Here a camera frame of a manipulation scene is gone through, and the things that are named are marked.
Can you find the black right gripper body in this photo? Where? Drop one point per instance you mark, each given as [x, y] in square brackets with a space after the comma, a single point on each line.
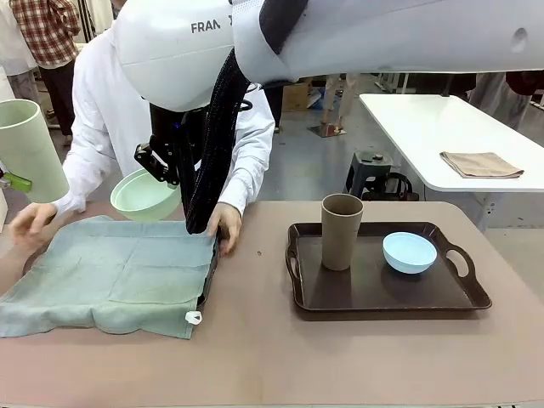
[166, 123]

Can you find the right gripper black green finger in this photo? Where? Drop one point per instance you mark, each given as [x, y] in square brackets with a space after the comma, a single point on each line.
[174, 178]
[153, 163]

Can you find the tall pale green cup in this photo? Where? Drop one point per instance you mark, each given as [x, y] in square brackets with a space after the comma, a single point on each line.
[30, 153]

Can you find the pale green bowl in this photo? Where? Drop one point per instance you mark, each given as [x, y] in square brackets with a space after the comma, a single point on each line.
[142, 197]

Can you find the grey-green cloth mat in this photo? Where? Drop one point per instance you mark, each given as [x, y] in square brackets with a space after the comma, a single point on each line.
[106, 276]

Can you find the tall brown cup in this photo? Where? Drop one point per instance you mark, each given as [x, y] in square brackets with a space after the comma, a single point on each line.
[340, 238]

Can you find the light blue bowl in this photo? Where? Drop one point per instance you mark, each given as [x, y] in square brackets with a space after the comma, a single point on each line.
[410, 253]

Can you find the beige cloth mat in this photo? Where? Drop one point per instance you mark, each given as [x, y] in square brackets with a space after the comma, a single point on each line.
[480, 165]

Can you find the person's left forearm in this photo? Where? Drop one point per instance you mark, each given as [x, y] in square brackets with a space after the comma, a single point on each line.
[251, 170]

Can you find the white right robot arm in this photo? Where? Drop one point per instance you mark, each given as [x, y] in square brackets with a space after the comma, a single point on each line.
[382, 38]

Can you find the person's right forearm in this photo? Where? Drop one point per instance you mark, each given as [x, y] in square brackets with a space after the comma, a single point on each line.
[85, 183]

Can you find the dark brown serving tray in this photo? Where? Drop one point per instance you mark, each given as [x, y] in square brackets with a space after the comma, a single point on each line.
[382, 293]
[210, 272]

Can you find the person's right hand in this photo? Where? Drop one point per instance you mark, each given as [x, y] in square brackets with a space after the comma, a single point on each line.
[32, 225]

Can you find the person's left hand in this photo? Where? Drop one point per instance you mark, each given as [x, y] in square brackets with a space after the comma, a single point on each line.
[227, 229]

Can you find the person in white coat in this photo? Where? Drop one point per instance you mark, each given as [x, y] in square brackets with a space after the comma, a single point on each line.
[110, 115]

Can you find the cardboard box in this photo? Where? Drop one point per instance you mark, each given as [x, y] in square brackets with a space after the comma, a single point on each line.
[297, 95]

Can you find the bystander in red plaid shirt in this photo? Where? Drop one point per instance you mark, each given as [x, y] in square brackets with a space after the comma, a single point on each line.
[51, 47]

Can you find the grey plastic stool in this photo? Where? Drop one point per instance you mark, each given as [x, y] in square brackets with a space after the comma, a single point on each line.
[370, 166]

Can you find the black bag under table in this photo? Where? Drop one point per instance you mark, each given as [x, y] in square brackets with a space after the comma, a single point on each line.
[395, 187]

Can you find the white background table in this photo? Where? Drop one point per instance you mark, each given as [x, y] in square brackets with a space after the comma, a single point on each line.
[446, 127]

